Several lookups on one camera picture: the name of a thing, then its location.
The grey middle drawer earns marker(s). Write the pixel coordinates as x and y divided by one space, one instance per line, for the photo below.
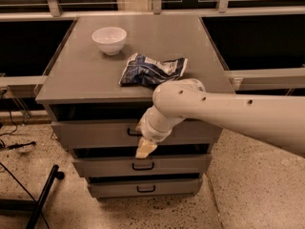
130 166

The crumpled blue chip bag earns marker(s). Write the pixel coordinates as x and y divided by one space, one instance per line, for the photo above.
144 71

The grey drawer cabinet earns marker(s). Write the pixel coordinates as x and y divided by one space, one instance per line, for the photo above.
84 82

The white ceramic bowl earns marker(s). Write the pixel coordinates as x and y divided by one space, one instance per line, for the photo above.
110 40

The black metal stand leg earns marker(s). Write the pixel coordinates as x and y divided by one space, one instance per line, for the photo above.
34 206

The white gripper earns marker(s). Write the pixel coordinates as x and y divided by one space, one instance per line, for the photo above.
150 133

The grey bottom drawer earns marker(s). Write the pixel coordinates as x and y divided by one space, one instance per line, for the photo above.
144 188

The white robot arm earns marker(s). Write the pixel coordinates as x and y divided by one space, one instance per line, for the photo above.
276 120

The grey drawer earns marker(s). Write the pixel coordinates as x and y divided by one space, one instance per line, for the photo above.
144 188
121 133
130 166

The grey top drawer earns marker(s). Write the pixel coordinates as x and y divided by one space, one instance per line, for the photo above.
121 133

